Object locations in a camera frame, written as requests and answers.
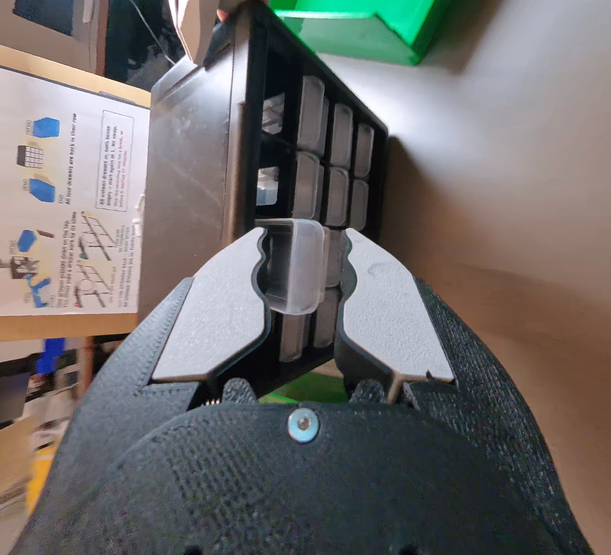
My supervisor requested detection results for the white page holder bar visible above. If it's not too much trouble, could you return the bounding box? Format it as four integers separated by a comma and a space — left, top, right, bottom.
131, 192, 146, 238

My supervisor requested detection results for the printed instruction sheet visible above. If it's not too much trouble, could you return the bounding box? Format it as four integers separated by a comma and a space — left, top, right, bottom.
0, 66, 151, 317

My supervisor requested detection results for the bank of clear drawers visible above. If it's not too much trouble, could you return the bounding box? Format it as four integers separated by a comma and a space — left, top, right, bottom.
292, 74, 377, 350

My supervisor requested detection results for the grey desk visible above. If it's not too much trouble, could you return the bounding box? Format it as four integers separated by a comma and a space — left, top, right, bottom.
317, 0, 611, 555

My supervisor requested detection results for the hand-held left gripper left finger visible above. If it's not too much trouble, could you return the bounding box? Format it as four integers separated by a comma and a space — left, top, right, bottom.
151, 227, 273, 384

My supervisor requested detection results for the black drawer cabinet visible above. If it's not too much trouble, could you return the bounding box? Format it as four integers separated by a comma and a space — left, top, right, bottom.
138, 0, 390, 398

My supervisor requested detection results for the instruction sheet on wooden board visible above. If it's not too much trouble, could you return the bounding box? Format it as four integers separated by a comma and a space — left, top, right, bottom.
0, 45, 153, 343

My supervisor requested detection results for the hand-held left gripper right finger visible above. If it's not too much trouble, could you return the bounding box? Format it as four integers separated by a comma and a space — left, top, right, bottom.
335, 227, 456, 404

